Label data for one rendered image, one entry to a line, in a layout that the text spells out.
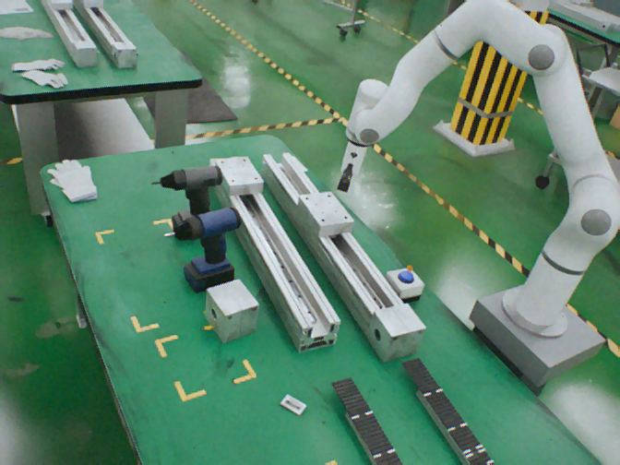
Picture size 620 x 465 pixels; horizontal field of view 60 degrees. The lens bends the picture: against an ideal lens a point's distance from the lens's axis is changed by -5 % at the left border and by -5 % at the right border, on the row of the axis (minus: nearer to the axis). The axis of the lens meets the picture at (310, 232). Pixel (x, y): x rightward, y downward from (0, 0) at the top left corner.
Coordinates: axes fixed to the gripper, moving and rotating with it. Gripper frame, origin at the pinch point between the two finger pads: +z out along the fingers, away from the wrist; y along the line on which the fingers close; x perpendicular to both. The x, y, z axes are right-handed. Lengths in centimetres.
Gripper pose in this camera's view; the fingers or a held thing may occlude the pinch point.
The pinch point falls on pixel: (346, 178)
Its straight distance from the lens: 163.8
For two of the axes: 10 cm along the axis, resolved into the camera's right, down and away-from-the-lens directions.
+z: -2.0, 6.6, 7.3
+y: 2.5, -6.8, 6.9
